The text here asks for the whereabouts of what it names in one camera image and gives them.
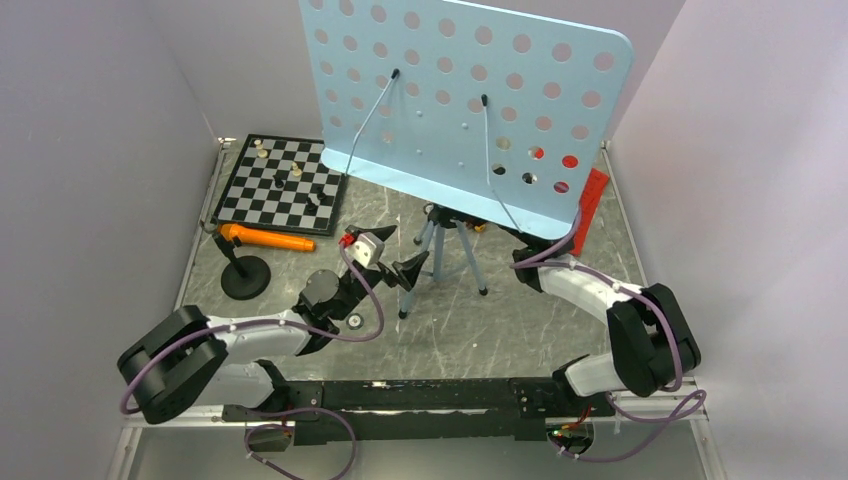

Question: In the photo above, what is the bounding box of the black microphone stand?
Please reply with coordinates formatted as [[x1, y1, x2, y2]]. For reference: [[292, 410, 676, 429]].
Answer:
[[212, 232, 271, 301]]

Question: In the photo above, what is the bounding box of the orange toy microphone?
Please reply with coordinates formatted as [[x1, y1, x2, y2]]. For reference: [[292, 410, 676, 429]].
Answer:
[[218, 223, 316, 252]]

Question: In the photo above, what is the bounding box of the light blue music stand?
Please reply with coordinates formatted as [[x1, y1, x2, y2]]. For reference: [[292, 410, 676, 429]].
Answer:
[[298, 0, 635, 321]]

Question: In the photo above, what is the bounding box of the red sheet music paper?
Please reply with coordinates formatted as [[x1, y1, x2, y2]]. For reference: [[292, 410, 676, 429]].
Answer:
[[530, 168, 610, 261]]

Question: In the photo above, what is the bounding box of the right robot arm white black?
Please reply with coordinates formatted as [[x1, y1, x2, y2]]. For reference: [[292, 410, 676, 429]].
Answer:
[[511, 247, 702, 416]]

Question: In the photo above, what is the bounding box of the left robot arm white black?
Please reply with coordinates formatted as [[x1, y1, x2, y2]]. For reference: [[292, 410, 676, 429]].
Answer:
[[117, 226, 429, 425]]

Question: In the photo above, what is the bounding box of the poker chip near front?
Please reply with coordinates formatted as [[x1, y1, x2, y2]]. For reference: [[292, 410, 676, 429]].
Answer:
[[346, 313, 364, 330]]

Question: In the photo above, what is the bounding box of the black white chessboard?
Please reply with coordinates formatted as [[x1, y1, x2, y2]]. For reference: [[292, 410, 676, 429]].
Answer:
[[213, 134, 348, 236]]

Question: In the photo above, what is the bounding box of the white chess pawn far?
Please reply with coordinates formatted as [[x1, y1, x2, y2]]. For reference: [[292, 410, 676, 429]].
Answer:
[[254, 139, 269, 158]]

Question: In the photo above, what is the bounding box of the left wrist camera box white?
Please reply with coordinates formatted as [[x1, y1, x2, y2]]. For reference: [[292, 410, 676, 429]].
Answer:
[[338, 232, 385, 269]]

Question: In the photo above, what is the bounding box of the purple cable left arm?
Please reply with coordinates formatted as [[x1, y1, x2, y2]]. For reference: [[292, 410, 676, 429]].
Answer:
[[119, 243, 387, 417]]

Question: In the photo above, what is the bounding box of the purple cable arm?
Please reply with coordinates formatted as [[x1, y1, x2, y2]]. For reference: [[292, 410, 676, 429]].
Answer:
[[510, 208, 709, 464], [119, 243, 387, 417]]

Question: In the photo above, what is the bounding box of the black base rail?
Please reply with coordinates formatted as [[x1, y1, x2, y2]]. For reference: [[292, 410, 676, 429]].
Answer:
[[225, 376, 598, 446]]

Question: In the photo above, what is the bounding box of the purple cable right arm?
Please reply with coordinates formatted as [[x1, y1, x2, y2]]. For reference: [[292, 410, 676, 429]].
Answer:
[[510, 208, 709, 464]]

